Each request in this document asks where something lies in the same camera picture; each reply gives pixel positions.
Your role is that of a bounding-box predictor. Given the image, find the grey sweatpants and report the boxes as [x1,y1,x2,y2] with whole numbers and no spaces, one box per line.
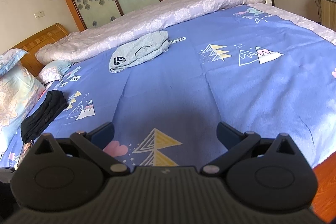
[109,31,169,73]

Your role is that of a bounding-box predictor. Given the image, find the folded black garment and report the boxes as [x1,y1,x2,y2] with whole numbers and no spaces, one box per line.
[21,90,68,144]

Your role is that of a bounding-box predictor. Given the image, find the smartphone with pink case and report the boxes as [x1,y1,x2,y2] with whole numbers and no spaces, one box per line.
[14,140,34,169]

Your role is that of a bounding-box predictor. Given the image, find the blue patterned bed sheet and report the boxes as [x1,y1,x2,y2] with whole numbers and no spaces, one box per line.
[0,3,336,169]

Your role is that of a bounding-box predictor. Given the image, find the small white blue pillow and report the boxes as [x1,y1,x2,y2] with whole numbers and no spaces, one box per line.
[37,60,74,85]

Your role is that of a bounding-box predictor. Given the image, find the large pastel patterned pillow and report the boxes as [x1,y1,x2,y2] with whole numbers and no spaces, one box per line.
[1,63,45,153]

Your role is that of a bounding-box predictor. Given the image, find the wooden headboard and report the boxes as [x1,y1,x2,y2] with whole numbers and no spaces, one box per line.
[13,23,69,77]

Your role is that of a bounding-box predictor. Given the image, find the blue floral top pillow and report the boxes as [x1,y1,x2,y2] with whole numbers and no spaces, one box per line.
[0,48,28,77]

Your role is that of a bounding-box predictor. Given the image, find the grey tv cabinet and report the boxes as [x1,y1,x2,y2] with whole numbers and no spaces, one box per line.
[321,0,336,31]

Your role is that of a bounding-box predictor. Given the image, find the white wall switch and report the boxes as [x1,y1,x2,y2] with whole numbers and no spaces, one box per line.
[34,11,45,19]

